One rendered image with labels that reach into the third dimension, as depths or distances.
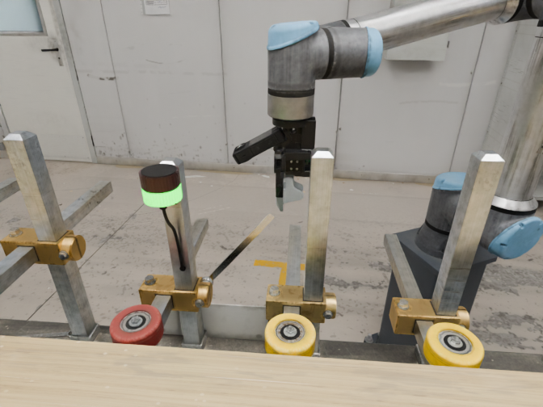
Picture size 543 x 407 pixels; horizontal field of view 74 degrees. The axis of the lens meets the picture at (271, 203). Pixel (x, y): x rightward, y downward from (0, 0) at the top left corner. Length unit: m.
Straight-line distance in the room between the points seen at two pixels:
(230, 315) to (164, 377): 0.28
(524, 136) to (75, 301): 1.12
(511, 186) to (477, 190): 0.53
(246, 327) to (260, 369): 0.28
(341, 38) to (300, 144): 0.20
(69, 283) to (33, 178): 0.23
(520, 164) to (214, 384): 0.93
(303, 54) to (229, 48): 2.58
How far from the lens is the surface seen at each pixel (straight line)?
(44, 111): 4.23
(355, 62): 0.73
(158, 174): 0.56
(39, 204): 0.76
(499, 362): 0.95
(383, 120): 3.26
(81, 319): 0.90
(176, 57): 3.40
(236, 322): 0.83
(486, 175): 0.63
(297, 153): 0.72
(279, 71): 0.68
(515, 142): 1.14
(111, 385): 0.59
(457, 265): 0.71
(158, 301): 0.74
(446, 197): 1.30
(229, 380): 0.55
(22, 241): 0.82
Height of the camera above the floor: 1.35
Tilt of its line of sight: 28 degrees down
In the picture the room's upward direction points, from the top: straight up
